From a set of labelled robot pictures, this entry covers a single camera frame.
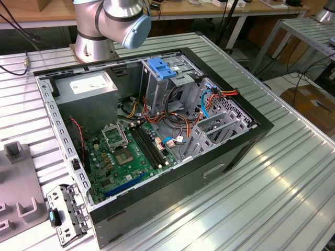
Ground blue data wire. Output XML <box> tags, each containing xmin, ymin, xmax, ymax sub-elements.
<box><xmin>200</xmin><ymin>83</ymin><xmax>213</xmax><ymax>119</ymax></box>

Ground orange red power wire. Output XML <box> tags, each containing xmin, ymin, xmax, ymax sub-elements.
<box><xmin>206</xmin><ymin>87</ymin><xmax>240</xmax><ymax>110</ymax></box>

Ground grey disk bay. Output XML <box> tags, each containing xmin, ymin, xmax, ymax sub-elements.
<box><xmin>180</xmin><ymin>77</ymin><xmax>260</xmax><ymax>162</ymax></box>

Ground black RAM slot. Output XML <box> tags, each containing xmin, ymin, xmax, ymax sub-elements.
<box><xmin>130</xmin><ymin>125</ymin><xmax>158</xmax><ymax>169</ymax></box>
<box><xmin>136</xmin><ymin>123</ymin><xmax>164</xmax><ymax>167</ymax></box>
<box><xmin>139</xmin><ymin>122</ymin><xmax>167</xmax><ymax>166</ymax></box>
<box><xmin>133</xmin><ymin>124</ymin><xmax>161</xmax><ymax>168</ymax></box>

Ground grey optical drive cage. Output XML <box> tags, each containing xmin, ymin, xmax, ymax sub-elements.
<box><xmin>140</xmin><ymin>56</ymin><xmax>205</xmax><ymax>117</ymax></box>

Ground CPU socket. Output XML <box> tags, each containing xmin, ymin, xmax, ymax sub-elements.
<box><xmin>114</xmin><ymin>149</ymin><xmax>136</xmax><ymax>167</ymax></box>

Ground blue drive latch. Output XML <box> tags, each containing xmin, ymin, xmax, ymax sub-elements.
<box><xmin>147</xmin><ymin>58</ymin><xmax>178</xmax><ymax>81</ymax></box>

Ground metal socket cover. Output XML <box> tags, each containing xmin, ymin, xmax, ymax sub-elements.
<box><xmin>101</xmin><ymin>122</ymin><xmax>129</xmax><ymax>154</ymax></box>

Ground green motherboard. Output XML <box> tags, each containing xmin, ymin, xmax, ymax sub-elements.
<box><xmin>83</xmin><ymin>120</ymin><xmax>180</xmax><ymax>207</ymax></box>

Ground black PC case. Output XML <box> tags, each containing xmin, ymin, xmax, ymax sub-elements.
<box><xmin>33</xmin><ymin>47</ymin><xmax>275</xmax><ymax>250</ymax></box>

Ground blue expansion slot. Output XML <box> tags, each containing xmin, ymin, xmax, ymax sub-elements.
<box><xmin>104</xmin><ymin>171</ymin><xmax>147</xmax><ymax>199</ymax></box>

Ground grey power supply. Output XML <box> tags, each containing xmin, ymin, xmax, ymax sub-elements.
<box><xmin>53</xmin><ymin>70</ymin><xmax>120</xmax><ymax>131</ymax></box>

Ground black tripod stand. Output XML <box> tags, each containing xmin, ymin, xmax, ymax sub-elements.
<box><xmin>216</xmin><ymin>0</ymin><xmax>243</xmax><ymax>54</ymax></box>

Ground cardboard box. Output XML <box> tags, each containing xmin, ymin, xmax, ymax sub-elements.
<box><xmin>280</xmin><ymin>84</ymin><xmax>335</xmax><ymax>130</ymax></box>

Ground grey parts rack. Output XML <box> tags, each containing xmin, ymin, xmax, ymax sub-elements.
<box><xmin>0</xmin><ymin>141</ymin><xmax>50</xmax><ymax>243</ymax></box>

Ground metal slat side table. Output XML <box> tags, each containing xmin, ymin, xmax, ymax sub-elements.
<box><xmin>258</xmin><ymin>17</ymin><xmax>335</xmax><ymax>75</ymax></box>

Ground small brown box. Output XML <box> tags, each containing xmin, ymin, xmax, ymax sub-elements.
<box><xmin>36</xmin><ymin>0</ymin><xmax>53</xmax><ymax>13</ymax></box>

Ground wooden desk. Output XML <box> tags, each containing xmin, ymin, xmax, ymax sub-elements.
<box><xmin>0</xmin><ymin>0</ymin><xmax>311</xmax><ymax>31</ymax></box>

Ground short blue wire white plug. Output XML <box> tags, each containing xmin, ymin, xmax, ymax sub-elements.
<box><xmin>161</xmin><ymin>136</ymin><xmax>187</xmax><ymax>149</ymax></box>

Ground orange wire bundle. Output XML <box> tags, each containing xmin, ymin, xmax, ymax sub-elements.
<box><xmin>142</xmin><ymin>96</ymin><xmax>201</xmax><ymax>138</ymax></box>

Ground yellow black wire bundle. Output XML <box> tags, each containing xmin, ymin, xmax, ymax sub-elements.
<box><xmin>125</xmin><ymin>97</ymin><xmax>144</xmax><ymax>119</ymax></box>

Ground wire locking lever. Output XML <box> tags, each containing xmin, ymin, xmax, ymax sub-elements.
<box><xmin>117</xmin><ymin>120</ymin><xmax>129</xmax><ymax>147</ymax></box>

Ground red black twisted wire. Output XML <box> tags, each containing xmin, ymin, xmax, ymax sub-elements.
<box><xmin>69</xmin><ymin>117</ymin><xmax>88</xmax><ymax>160</ymax></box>

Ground metal slot bracket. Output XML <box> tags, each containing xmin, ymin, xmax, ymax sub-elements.
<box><xmin>46</xmin><ymin>182</ymin><xmax>93</xmax><ymax>248</ymax></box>

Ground black blue bracket latch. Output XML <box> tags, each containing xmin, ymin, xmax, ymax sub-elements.
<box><xmin>48</xmin><ymin>207</ymin><xmax>63</xmax><ymax>227</ymax></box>

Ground black cable with metal connector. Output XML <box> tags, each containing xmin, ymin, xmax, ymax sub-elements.
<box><xmin>0</xmin><ymin>51</ymin><xmax>30</xmax><ymax>76</ymax></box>

